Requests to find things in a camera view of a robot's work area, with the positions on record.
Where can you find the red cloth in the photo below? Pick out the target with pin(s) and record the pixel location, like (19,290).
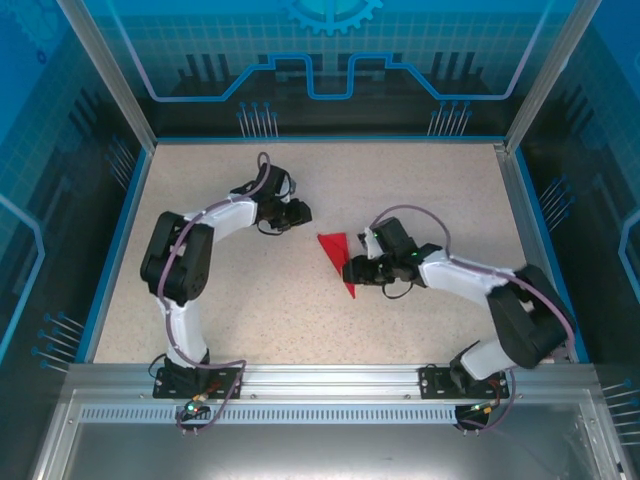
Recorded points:
(335,247)

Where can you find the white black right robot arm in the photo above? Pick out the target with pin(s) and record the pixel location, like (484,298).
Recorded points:
(460,280)

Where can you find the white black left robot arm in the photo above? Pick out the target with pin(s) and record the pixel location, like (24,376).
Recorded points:
(230,215)

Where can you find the steel sheet tray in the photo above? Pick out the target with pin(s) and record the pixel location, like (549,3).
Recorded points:
(320,450)

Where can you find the blue table edge strip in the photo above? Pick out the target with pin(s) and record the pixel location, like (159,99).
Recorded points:
(325,138)
(539,225)
(117,250)

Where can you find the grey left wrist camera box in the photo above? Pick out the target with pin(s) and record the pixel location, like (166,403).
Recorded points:
(289,189)

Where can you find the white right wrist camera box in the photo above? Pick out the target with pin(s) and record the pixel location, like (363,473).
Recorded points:
(369,245)

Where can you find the aluminium mounting rail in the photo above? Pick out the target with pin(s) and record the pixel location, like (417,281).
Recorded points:
(330,380)

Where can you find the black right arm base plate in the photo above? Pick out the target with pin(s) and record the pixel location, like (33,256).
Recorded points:
(432,382)

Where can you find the aluminium side rail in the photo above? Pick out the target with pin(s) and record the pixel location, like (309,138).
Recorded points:
(524,225)

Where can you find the aluminium frame post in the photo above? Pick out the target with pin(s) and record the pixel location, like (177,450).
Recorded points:
(545,75)
(112,75)

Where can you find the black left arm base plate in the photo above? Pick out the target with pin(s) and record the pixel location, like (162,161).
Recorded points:
(165,385)

